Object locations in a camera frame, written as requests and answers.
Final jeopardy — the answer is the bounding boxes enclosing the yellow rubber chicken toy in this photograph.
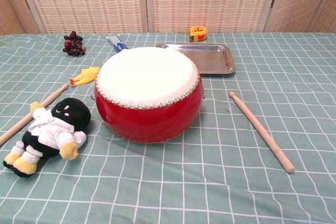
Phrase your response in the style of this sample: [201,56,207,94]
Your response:
[68,66,102,87]

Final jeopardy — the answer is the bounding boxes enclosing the woven folding screen panel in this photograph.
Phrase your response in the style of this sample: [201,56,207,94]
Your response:
[309,0,336,33]
[15,0,148,35]
[264,0,335,33]
[144,0,279,34]
[0,0,43,36]

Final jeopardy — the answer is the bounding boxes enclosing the yellow tape measure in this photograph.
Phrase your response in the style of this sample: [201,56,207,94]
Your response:
[175,26,208,43]

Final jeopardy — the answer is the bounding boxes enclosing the silver metal tray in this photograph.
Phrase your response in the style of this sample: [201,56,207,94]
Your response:
[156,42,236,78]

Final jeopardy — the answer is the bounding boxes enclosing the red drum white skin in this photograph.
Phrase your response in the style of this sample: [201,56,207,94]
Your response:
[93,47,207,145]

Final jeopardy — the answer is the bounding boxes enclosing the green checked tablecloth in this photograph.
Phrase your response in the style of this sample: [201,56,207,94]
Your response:
[0,31,336,224]

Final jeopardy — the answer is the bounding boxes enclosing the wooden drumstick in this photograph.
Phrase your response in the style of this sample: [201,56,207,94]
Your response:
[0,83,69,147]
[229,91,295,174]

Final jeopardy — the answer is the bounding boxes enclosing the dark purple grape bunch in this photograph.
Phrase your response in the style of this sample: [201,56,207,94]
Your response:
[62,30,87,57]

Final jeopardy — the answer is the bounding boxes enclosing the black plush doll white shirt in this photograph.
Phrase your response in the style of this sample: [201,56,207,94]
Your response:
[3,97,92,178]

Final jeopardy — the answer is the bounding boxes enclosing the blue white toothpaste tube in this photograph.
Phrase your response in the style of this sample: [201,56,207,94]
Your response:
[106,34,129,53]

